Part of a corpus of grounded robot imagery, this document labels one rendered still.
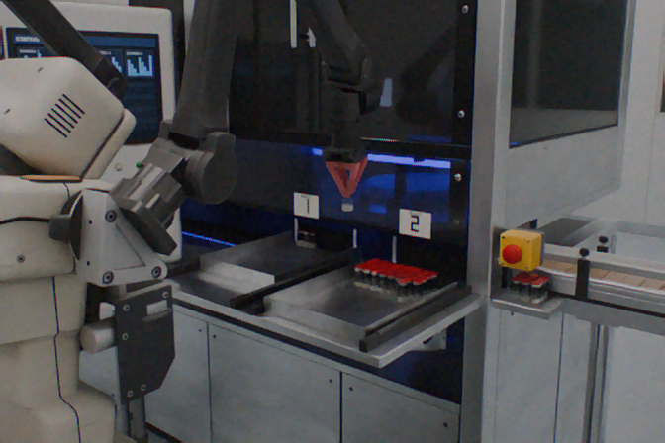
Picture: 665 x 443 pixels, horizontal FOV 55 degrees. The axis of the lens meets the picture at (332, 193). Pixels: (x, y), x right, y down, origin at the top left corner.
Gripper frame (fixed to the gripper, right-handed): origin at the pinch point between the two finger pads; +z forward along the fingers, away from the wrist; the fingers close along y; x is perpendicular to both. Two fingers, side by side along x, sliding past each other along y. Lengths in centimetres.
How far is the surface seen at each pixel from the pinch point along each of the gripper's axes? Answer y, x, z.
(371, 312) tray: -0.8, -4.5, 25.5
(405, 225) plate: 25.2, -3.5, 15.0
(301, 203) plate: 33.6, 28.4, 14.1
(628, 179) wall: 479, -59, 112
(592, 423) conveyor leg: 25, -47, 58
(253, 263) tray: 19.3, 35.8, 27.0
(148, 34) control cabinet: 34, 73, -32
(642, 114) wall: 483, -65, 55
